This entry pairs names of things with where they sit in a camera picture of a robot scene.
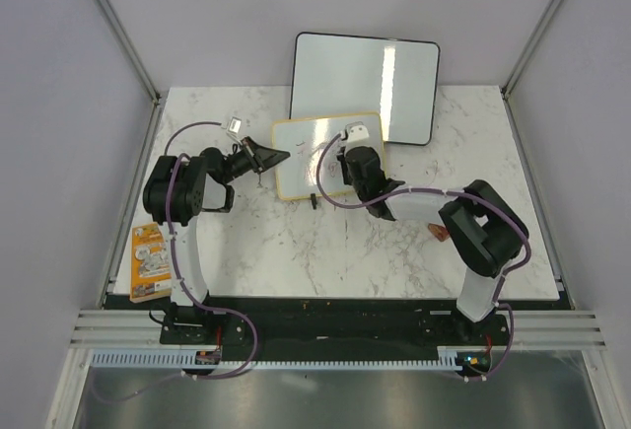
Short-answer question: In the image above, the small yellow-framed whiteboard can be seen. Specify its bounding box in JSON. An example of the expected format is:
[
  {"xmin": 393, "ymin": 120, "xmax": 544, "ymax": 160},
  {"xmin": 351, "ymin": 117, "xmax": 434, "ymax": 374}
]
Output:
[{"xmin": 271, "ymin": 112, "xmax": 385, "ymax": 200}]

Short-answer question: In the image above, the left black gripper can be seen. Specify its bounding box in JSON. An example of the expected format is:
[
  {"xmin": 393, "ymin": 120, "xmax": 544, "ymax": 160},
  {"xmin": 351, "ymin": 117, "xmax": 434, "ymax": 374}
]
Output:
[{"xmin": 222, "ymin": 137, "xmax": 290, "ymax": 183}]

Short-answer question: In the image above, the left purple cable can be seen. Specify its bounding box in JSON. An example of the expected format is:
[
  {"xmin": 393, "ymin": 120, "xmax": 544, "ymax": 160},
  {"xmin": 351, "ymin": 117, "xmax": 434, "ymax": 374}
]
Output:
[{"xmin": 88, "ymin": 120, "xmax": 262, "ymax": 403}]

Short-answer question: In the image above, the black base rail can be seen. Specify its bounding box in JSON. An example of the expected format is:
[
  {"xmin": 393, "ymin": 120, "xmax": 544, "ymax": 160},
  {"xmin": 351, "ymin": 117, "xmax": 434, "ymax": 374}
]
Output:
[{"xmin": 158, "ymin": 293, "xmax": 577, "ymax": 351}]

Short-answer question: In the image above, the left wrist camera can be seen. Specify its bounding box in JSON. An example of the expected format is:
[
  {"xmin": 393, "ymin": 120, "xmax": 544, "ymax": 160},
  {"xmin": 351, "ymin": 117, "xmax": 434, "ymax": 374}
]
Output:
[{"xmin": 226, "ymin": 116, "xmax": 243, "ymax": 135}]

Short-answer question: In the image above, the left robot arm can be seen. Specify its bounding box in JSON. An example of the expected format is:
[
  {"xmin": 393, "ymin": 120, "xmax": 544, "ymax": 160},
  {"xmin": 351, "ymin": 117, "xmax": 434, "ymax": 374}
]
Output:
[{"xmin": 142, "ymin": 136, "xmax": 291, "ymax": 307}]

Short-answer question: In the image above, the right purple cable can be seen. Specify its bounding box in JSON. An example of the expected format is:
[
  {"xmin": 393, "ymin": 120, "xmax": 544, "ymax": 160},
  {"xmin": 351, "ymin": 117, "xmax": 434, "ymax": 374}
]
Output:
[{"xmin": 315, "ymin": 133, "xmax": 532, "ymax": 384}]

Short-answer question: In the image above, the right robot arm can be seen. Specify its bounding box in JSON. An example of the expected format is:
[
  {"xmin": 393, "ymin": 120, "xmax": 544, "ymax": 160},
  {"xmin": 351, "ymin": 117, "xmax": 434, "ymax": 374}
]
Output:
[{"xmin": 337, "ymin": 146, "xmax": 531, "ymax": 344}]

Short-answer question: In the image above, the purple cable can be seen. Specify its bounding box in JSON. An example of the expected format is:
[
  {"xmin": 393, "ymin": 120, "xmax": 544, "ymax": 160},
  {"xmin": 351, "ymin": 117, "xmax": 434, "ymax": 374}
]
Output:
[
  {"xmin": 88, "ymin": 120, "xmax": 262, "ymax": 403},
  {"xmin": 315, "ymin": 133, "xmax": 532, "ymax": 384}
]

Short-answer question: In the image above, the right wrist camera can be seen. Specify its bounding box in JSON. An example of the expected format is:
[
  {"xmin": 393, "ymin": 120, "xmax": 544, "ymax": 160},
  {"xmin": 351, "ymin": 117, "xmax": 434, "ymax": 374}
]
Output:
[{"xmin": 341, "ymin": 122, "xmax": 370, "ymax": 143}]

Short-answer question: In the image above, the large black-framed whiteboard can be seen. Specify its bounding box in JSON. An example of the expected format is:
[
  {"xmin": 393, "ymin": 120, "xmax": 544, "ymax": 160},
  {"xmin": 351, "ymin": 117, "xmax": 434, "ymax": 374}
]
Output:
[{"xmin": 289, "ymin": 32, "xmax": 441, "ymax": 146}]

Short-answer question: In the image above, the orange booklet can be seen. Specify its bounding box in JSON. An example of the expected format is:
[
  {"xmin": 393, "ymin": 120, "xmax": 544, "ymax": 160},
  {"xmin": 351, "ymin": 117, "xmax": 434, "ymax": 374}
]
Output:
[{"xmin": 129, "ymin": 223, "xmax": 172, "ymax": 304}]

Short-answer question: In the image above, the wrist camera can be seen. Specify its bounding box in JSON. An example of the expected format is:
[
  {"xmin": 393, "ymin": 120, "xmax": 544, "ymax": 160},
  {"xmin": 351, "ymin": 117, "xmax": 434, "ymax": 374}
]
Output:
[
  {"xmin": 341, "ymin": 122, "xmax": 370, "ymax": 143},
  {"xmin": 226, "ymin": 116, "xmax": 243, "ymax": 135}
]

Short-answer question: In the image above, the white slotted cable duct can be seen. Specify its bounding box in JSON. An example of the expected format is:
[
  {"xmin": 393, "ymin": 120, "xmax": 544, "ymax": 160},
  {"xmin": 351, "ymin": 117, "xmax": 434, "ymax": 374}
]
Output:
[{"xmin": 91, "ymin": 349, "xmax": 462, "ymax": 371}]

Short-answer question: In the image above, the red brown block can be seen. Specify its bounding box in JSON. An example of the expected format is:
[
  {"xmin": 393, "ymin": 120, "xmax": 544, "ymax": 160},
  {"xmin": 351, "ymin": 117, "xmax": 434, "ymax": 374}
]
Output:
[{"xmin": 427, "ymin": 223, "xmax": 450, "ymax": 242}]

